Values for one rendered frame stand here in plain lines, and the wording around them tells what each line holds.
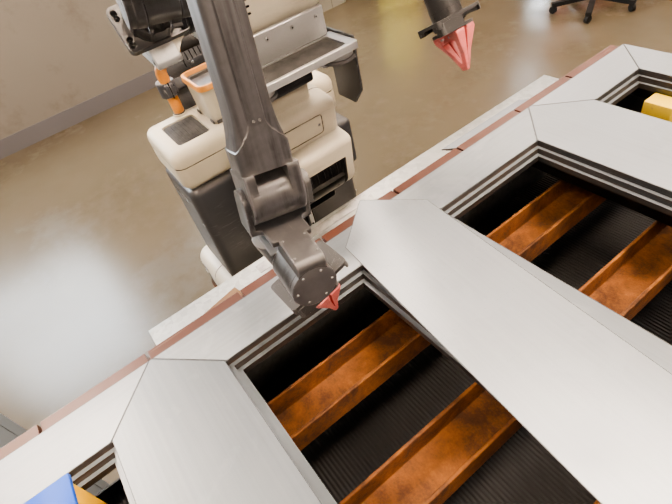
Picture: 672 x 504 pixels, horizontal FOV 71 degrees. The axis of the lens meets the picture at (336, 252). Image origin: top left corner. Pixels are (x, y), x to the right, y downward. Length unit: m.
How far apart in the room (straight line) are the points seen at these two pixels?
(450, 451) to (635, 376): 0.28
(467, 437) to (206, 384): 0.40
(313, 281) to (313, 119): 0.69
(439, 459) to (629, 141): 0.66
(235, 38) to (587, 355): 0.55
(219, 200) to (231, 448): 0.91
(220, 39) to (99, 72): 3.62
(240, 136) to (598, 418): 0.51
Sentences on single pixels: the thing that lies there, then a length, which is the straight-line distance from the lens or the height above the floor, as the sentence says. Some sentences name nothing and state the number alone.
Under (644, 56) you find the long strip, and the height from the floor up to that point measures 0.85.
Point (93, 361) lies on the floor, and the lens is 2.16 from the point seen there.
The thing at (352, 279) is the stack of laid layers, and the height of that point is 0.84.
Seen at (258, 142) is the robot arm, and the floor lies 1.17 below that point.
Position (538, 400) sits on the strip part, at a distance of 0.64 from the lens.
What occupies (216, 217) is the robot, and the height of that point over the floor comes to 0.58.
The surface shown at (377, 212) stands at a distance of 0.87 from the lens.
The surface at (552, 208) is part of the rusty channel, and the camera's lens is 1.12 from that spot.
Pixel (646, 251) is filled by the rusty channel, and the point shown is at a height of 0.68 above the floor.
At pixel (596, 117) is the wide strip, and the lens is 1.10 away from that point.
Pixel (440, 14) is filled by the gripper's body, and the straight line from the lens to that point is 0.95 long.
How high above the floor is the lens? 1.42
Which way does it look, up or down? 44 degrees down
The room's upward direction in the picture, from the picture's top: 16 degrees counter-clockwise
